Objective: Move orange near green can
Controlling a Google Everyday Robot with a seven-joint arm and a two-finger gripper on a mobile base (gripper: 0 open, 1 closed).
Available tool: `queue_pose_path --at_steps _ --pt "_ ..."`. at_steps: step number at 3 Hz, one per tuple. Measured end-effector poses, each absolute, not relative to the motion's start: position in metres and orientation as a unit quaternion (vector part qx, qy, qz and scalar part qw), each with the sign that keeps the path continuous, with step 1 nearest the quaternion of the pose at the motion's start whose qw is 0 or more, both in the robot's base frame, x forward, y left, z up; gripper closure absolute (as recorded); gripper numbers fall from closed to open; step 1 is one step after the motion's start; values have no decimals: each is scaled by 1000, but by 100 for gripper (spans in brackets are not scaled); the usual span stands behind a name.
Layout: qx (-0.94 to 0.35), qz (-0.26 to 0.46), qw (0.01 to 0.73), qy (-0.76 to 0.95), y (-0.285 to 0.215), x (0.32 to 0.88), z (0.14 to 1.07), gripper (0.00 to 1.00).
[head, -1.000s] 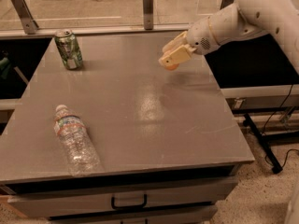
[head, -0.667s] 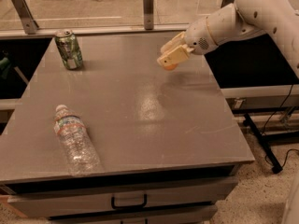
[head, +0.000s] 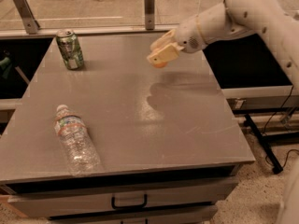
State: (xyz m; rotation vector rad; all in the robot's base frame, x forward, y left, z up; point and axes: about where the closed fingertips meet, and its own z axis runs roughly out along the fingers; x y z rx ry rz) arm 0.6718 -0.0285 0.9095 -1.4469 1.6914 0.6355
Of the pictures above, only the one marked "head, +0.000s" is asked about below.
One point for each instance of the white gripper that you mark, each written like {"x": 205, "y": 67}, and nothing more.
{"x": 188, "y": 37}

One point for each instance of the orange fruit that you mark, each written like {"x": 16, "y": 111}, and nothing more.
{"x": 160, "y": 65}

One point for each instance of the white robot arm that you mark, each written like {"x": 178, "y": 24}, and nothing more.
{"x": 232, "y": 19}

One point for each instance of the green soda can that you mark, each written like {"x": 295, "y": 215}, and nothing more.
{"x": 70, "y": 49}

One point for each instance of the grey side ledge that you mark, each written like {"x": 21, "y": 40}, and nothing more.
{"x": 261, "y": 98}

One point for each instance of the clear plastic water bottle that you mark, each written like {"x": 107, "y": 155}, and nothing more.
{"x": 80, "y": 153}

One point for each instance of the grey upper drawer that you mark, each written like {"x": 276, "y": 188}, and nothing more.
{"x": 87, "y": 201}

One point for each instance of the grey drawer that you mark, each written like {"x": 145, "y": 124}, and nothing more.
{"x": 87, "y": 201}
{"x": 173, "y": 215}

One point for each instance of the black stand leg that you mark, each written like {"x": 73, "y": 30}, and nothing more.
{"x": 277, "y": 168}

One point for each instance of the grey lower drawer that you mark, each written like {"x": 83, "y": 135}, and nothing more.
{"x": 173, "y": 215}

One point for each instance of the middle metal bracket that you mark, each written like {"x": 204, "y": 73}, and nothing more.
{"x": 149, "y": 9}

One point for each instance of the metal bracket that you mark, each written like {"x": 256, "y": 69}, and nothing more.
{"x": 149, "y": 9}
{"x": 30, "y": 23}

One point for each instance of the left metal bracket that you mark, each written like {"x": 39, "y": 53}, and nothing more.
{"x": 30, "y": 23}

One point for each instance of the black upper drawer handle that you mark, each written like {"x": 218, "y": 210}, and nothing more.
{"x": 131, "y": 202}

